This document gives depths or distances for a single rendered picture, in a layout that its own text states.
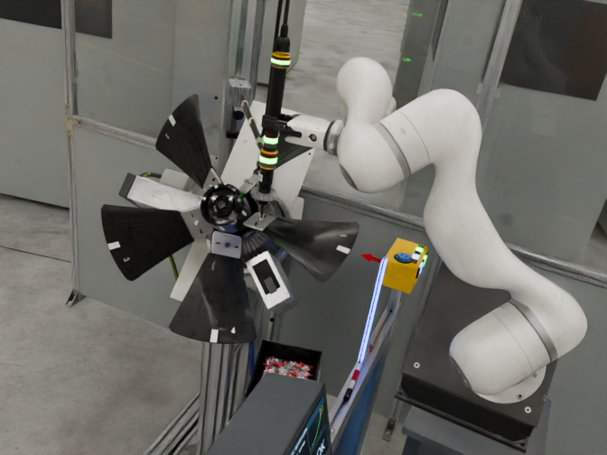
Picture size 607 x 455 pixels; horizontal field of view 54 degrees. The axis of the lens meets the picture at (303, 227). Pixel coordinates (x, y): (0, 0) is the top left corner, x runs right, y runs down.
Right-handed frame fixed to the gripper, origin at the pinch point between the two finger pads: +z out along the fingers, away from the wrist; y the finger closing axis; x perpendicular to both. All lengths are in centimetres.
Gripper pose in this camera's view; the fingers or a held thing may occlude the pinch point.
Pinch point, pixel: (273, 120)
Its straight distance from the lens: 149.0
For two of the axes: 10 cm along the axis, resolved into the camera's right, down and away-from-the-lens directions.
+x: 1.4, -8.8, -4.6
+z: -9.1, -3.0, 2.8
